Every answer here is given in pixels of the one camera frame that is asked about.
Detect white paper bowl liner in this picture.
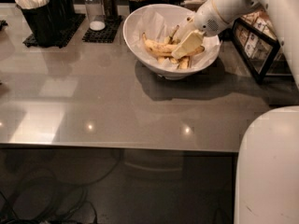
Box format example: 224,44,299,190
128,7,221,72

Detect black floor cables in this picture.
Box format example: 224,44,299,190
0,147,125,224

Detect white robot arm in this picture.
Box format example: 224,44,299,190
182,0,299,224

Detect black cutlery cup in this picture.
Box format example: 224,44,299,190
15,0,58,47
49,0,75,30

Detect left black rubber mat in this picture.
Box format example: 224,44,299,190
23,14,85,48

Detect yellow banana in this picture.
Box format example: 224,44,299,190
142,33,205,59

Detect rear black cutlery cup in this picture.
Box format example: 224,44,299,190
49,0,75,30

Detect right black rubber mat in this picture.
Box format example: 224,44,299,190
82,16,122,43

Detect black wire packet rack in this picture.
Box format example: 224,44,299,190
232,10,292,84

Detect white tilted bowl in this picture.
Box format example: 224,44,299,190
122,4,221,81

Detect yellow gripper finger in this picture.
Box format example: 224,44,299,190
171,30,205,59
175,17,196,42

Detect front black cutlery cup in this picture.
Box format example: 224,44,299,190
15,0,58,47

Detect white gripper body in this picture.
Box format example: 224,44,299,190
194,0,260,36

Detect clear salt shaker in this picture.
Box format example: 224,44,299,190
84,0,106,32

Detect dark pepper shaker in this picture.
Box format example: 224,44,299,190
102,0,119,21

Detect black rubber mat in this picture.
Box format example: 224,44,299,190
23,14,85,48
82,16,122,43

